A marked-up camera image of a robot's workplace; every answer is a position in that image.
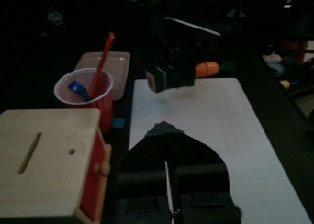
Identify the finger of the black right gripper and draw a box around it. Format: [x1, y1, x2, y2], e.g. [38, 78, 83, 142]
[157, 47, 175, 71]
[175, 47, 198, 82]

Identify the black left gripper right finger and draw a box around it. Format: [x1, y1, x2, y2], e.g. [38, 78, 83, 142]
[163, 120, 243, 224]

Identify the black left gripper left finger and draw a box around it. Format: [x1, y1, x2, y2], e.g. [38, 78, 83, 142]
[114, 120, 173, 224]

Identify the dark green toy sushi piece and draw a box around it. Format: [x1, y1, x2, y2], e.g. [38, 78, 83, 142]
[185, 65, 198, 88]
[145, 67, 169, 94]
[165, 66, 178, 91]
[174, 65, 187, 89]

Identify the pink rectangular plate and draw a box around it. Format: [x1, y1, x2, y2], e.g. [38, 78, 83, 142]
[74, 50, 131, 101]

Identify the white cutting board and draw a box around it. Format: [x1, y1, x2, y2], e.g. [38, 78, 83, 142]
[127, 77, 314, 224]

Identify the orange toy carrot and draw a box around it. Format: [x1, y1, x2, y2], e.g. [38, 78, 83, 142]
[194, 61, 237, 79]

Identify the small blue square piece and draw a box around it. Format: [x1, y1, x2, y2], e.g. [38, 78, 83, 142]
[112, 118, 127, 129]

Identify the white and blue toy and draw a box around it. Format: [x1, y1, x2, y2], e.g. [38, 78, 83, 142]
[262, 53, 289, 74]

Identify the red plastic cup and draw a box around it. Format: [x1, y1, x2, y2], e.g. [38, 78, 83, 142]
[52, 67, 115, 134]

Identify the wooden box with red drawer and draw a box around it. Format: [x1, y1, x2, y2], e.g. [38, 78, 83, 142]
[0, 107, 112, 224]

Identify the small yellow toy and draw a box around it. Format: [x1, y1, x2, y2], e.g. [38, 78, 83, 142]
[278, 79, 294, 91]

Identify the red handled utensil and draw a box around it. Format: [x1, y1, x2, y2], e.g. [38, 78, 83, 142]
[87, 31, 116, 99]

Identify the blue handled utensil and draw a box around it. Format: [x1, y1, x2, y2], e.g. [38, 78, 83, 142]
[67, 80, 95, 102]

